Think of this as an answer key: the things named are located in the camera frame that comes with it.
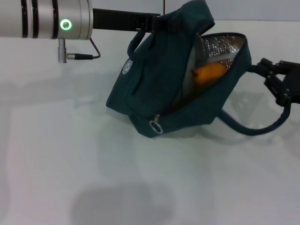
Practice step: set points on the orange pear with stem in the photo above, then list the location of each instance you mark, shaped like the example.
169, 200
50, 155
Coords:
209, 72

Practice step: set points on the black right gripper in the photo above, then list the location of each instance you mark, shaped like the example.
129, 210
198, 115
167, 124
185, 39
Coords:
294, 84

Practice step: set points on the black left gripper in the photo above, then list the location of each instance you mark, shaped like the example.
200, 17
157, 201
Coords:
122, 21

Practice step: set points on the dark teal lunch bag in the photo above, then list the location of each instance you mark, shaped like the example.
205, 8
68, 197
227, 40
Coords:
152, 93

